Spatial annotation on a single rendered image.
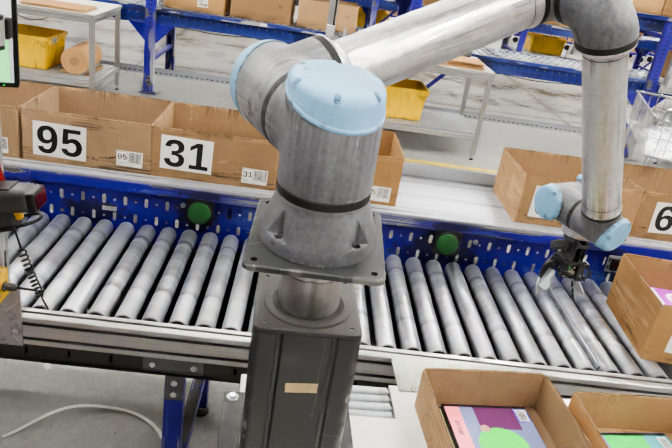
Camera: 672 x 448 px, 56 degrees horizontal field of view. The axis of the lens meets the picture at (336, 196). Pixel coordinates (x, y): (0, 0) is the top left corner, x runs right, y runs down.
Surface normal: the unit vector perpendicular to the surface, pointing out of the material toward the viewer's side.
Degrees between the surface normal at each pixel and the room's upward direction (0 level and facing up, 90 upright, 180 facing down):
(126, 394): 0
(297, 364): 90
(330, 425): 90
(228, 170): 91
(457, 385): 89
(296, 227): 74
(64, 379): 0
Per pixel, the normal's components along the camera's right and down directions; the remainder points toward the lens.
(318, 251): 0.07, 0.14
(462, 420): 0.15, -0.91
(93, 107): 0.03, 0.38
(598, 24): -0.43, 0.33
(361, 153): 0.59, 0.44
